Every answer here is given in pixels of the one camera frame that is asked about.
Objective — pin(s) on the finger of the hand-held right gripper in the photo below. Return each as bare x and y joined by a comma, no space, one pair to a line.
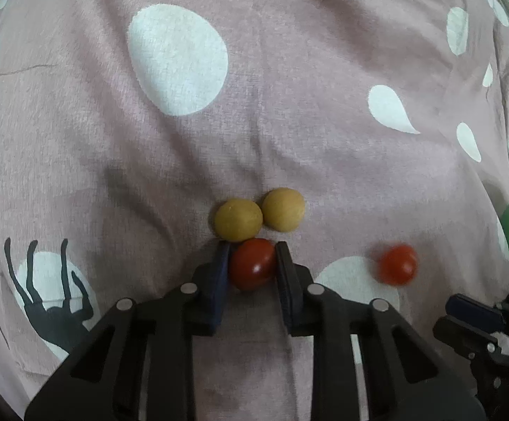
460,335
473,311

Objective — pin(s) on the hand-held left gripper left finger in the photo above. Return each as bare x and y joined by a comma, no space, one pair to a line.
219,289

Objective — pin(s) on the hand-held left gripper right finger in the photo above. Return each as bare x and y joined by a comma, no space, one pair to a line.
286,289

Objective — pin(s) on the red cherry tomato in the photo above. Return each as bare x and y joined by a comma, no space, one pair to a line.
397,264
251,264

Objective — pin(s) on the tan longan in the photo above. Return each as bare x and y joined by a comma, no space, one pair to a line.
238,220
283,209

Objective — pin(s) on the pink polka dot blanket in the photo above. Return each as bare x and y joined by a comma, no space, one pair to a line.
281,118

